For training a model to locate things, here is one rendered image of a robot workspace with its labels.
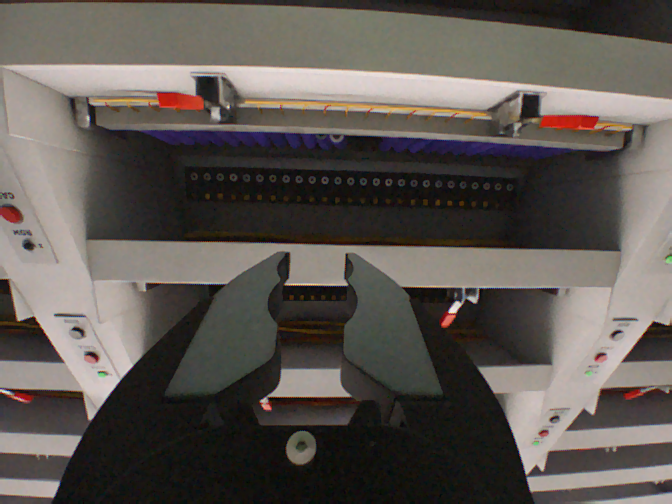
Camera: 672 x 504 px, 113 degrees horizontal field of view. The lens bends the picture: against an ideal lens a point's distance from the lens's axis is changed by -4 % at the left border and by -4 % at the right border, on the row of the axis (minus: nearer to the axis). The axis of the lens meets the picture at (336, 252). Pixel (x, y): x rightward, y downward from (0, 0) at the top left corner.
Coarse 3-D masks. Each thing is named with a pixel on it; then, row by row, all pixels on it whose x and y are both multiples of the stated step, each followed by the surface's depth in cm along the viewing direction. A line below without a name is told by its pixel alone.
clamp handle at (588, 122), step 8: (520, 120) 20; (528, 120) 19; (536, 120) 18; (544, 120) 18; (552, 120) 17; (560, 120) 16; (568, 120) 16; (576, 120) 15; (584, 120) 15; (592, 120) 15; (512, 128) 21; (520, 128) 21; (576, 128) 15; (584, 128) 15; (592, 128) 15
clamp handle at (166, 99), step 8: (160, 96) 14; (168, 96) 14; (176, 96) 14; (184, 96) 15; (192, 96) 15; (160, 104) 14; (168, 104) 14; (176, 104) 14; (184, 104) 15; (192, 104) 15; (200, 104) 16; (208, 104) 18; (216, 104) 19; (216, 112) 20; (216, 120) 20
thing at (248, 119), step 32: (128, 128) 24; (160, 128) 24; (192, 128) 24; (224, 128) 24; (256, 128) 24; (288, 128) 24; (320, 128) 24; (352, 128) 24; (384, 128) 24; (416, 128) 24; (448, 128) 24; (480, 128) 24; (544, 128) 25
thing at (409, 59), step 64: (0, 64) 17; (64, 64) 17; (128, 64) 17; (192, 64) 17; (256, 64) 18; (320, 64) 18; (384, 64) 18; (448, 64) 18; (512, 64) 18; (576, 64) 18; (640, 64) 19; (64, 128) 22; (640, 128) 24
